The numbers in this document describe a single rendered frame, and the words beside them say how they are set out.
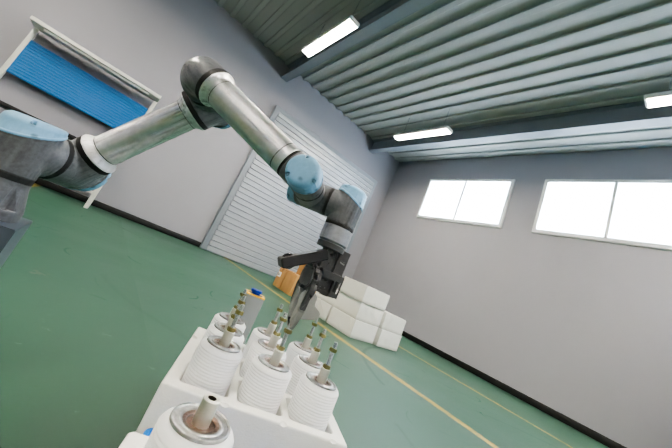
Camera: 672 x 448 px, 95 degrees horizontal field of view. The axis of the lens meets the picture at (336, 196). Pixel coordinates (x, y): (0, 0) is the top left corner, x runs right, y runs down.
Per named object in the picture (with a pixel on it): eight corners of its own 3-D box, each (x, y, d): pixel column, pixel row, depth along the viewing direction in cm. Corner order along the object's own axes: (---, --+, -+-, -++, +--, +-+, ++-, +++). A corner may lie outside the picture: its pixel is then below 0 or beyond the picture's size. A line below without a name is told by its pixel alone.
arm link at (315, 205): (293, 163, 74) (335, 179, 73) (299, 178, 85) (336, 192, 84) (279, 191, 72) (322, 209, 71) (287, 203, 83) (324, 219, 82)
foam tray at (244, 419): (104, 491, 52) (161, 381, 56) (167, 387, 89) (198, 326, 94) (311, 548, 59) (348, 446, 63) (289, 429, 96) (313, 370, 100)
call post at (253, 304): (198, 387, 97) (244, 292, 104) (202, 378, 103) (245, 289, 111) (220, 395, 98) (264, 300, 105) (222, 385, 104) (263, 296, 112)
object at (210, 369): (211, 435, 66) (250, 350, 70) (187, 458, 57) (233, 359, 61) (174, 413, 68) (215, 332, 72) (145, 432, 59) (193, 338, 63)
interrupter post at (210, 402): (187, 428, 36) (201, 399, 37) (191, 417, 39) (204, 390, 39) (207, 435, 37) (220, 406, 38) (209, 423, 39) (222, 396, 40)
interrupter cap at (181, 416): (159, 434, 33) (163, 428, 34) (176, 400, 41) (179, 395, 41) (225, 455, 35) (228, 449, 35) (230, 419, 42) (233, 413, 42)
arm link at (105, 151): (16, 145, 77) (219, 57, 83) (67, 166, 91) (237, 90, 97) (27, 186, 74) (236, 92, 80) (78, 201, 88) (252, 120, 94)
